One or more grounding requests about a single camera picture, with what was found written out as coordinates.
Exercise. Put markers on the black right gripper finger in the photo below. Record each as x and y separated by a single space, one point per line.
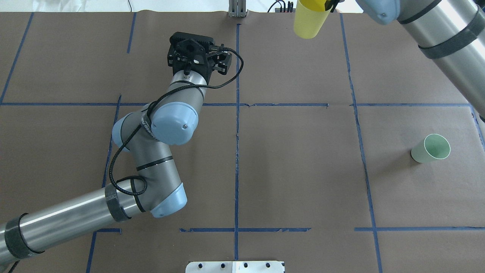
330 5

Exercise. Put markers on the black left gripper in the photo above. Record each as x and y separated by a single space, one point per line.
224 62

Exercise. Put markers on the yellow cup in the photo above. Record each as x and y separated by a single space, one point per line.
309 19

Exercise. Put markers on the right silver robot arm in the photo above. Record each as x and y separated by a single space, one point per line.
451 33

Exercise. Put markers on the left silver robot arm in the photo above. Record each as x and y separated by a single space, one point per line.
141 175

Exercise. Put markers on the green cup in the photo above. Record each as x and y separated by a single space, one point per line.
432 148

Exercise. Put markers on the grey metal camera post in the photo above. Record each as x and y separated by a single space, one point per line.
237 8

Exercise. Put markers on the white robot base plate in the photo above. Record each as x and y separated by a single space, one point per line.
252 266

